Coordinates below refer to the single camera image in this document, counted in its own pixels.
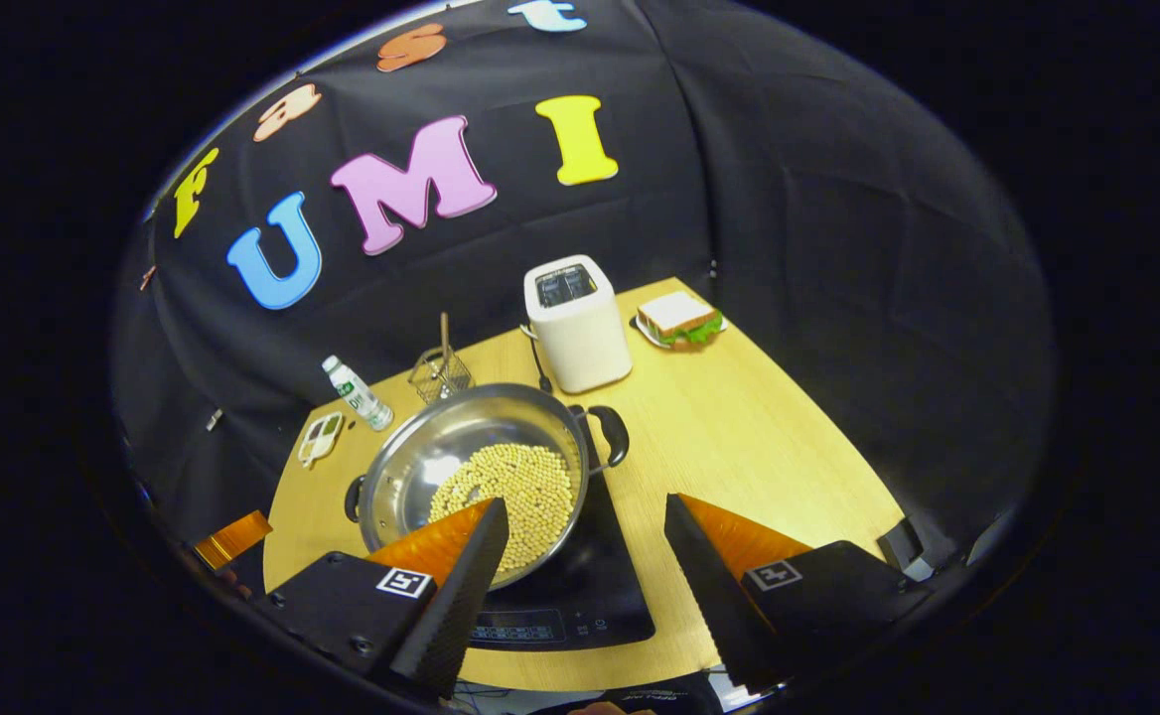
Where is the wire mesh utensil holder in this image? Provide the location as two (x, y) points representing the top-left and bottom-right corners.
(408, 346), (475, 404)

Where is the white divided bean dish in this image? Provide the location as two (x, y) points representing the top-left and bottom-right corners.
(297, 411), (345, 470)

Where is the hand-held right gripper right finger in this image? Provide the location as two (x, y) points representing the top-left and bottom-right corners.
(663, 493), (934, 696)

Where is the black induction cooktop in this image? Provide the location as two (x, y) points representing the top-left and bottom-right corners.
(466, 467), (657, 652)

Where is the white drink bottle green label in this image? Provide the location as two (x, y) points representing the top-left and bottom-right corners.
(321, 355), (394, 433)

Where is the white toaster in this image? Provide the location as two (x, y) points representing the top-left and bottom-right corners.
(523, 254), (634, 395)

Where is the sandwich with lettuce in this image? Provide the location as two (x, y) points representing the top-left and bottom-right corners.
(637, 291), (723, 347)

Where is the black toaster cable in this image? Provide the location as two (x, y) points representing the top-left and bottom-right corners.
(520, 328), (554, 394)

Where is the small white plate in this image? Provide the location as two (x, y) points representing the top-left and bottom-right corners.
(630, 313), (730, 352)

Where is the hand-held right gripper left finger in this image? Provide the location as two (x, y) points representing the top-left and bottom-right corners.
(262, 497), (511, 701)

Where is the steel pot with black handles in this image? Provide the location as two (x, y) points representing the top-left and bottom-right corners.
(344, 382), (631, 592)

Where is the pile of soybeans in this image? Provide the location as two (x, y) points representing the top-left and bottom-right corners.
(428, 443), (576, 574)

